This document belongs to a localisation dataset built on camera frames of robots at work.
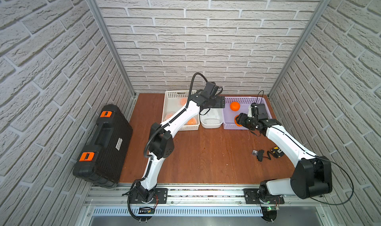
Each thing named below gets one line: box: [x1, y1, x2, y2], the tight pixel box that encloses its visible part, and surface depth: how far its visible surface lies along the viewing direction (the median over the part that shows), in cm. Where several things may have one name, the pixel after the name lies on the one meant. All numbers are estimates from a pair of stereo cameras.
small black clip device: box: [252, 149, 272, 163], surface depth 89 cm
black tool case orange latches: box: [72, 104, 133, 189], surface depth 70 cm
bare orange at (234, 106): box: [229, 101, 241, 112], surface depth 111 cm
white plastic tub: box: [199, 107, 224, 129], surface depth 102 cm
